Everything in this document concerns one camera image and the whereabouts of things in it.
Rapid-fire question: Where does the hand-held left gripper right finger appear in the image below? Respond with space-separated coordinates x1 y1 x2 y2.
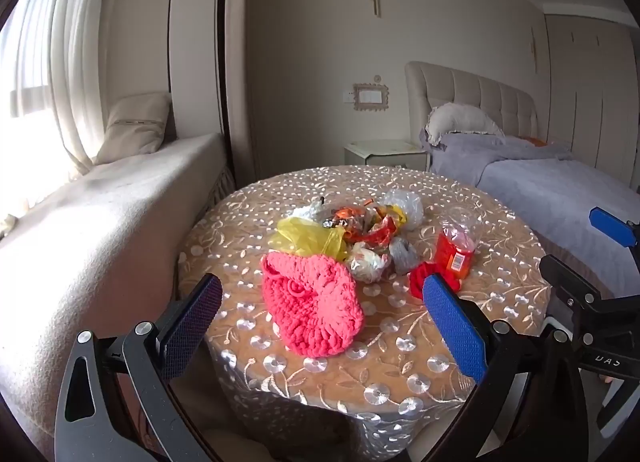
400 272 601 462

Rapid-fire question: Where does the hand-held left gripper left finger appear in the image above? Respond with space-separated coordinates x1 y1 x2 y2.
54 273 223 462

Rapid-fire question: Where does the beige wardrobe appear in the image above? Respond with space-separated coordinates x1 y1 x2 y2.
544 12 640 193

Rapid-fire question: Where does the white sheer curtain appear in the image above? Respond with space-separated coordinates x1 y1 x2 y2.
0 0 123 180

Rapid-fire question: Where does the cream nightstand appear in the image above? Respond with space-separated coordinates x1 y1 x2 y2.
344 139 431 173

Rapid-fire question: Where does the round table with embroidered cloth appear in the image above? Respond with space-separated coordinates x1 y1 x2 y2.
177 165 551 462

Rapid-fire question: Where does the beige window bench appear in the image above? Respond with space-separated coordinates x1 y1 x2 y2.
0 132 236 453

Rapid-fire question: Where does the white ruffled pillow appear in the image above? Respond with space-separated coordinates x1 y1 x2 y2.
425 103 506 147

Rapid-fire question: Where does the red knitted piece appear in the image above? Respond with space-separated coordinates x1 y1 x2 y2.
409 259 463 300

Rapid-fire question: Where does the clear orange-label plastic wrapper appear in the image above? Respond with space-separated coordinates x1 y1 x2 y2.
434 207 482 279

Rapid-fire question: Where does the silver foil wrapper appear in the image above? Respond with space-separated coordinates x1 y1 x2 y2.
345 242 393 284

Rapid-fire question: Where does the white crumpled plastic bag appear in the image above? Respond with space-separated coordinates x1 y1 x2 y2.
291 197 332 223

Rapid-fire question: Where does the beige tufted headboard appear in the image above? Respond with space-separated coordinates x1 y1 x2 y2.
405 61 541 143

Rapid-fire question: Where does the yellow plastic bag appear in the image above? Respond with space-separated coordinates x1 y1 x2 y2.
269 216 348 263

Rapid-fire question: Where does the grey plastic bag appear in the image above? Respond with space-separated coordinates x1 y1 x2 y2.
389 238 421 275

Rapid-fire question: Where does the orange snack wrapper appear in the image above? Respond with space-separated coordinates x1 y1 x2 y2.
356 214 402 249
331 207 370 229

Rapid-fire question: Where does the clear plastic bag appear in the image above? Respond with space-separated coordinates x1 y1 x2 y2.
382 188 425 232

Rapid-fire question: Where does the bed with grey bedding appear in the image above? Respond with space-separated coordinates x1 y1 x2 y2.
420 134 640 300

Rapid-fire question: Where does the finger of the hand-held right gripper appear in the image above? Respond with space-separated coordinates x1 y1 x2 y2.
589 207 640 249
539 254 608 315

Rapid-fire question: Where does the beige cushion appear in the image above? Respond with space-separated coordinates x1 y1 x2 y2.
95 92 173 165

